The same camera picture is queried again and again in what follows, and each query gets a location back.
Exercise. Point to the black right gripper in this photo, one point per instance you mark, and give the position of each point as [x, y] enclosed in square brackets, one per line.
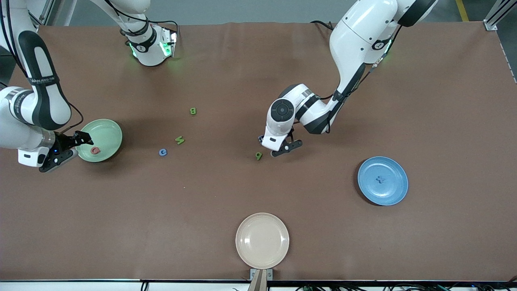
[64, 142]

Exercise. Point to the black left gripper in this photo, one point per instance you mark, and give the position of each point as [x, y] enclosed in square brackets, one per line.
[290, 134]

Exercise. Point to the red letter Q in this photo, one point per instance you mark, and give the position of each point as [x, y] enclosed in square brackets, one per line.
[95, 150]

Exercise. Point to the blue letter C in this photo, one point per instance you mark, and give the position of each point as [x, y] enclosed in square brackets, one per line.
[162, 152]

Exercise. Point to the green letter N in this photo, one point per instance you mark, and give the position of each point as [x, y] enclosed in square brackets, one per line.
[179, 140]

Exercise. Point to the blue letter x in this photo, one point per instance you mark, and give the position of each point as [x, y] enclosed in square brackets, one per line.
[379, 179]

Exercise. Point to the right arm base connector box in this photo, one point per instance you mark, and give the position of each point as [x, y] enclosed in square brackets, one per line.
[171, 40]

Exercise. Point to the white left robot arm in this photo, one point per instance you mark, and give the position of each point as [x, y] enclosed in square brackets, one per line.
[359, 36]

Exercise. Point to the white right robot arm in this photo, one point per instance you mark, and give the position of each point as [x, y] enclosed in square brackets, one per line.
[36, 93]

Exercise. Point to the green plate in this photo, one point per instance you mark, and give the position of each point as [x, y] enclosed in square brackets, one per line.
[105, 137]

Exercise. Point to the beige plate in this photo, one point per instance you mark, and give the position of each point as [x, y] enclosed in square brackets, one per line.
[262, 241]

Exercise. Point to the blue plate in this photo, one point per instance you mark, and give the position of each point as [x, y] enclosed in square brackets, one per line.
[394, 186]

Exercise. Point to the aluminium frame post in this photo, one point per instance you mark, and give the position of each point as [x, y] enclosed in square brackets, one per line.
[40, 16]
[490, 25]

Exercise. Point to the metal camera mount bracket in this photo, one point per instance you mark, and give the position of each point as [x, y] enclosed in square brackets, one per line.
[260, 283]

